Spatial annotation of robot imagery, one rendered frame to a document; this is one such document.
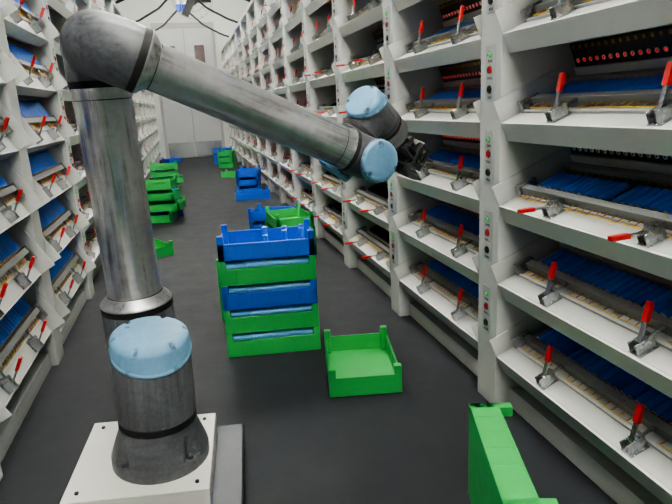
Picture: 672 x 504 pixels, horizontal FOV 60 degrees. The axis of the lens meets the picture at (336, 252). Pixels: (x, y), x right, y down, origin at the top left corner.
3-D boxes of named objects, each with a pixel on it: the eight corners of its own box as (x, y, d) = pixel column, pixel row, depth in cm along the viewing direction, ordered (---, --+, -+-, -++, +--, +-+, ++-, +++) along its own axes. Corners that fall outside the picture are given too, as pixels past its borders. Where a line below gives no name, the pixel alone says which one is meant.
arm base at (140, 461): (104, 491, 107) (98, 444, 104) (119, 433, 125) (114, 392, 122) (209, 477, 111) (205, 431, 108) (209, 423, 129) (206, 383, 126)
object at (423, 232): (484, 288, 151) (466, 242, 146) (402, 239, 208) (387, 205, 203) (549, 251, 153) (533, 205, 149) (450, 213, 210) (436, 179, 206)
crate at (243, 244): (218, 262, 179) (215, 237, 177) (223, 247, 198) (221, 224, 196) (315, 255, 182) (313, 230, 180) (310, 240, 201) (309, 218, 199)
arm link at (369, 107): (334, 111, 135) (358, 76, 136) (359, 138, 145) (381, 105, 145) (362, 123, 130) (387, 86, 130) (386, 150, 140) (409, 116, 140)
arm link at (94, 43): (71, -13, 90) (411, 144, 122) (71, -2, 101) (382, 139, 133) (48, 59, 91) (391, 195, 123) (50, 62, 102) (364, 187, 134)
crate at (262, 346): (228, 358, 187) (226, 334, 185) (232, 334, 206) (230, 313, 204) (320, 349, 190) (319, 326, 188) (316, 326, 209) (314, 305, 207)
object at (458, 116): (486, 139, 141) (466, 86, 137) (399, 131, 198) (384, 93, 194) (555, 102, 143) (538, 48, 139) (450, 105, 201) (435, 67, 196)
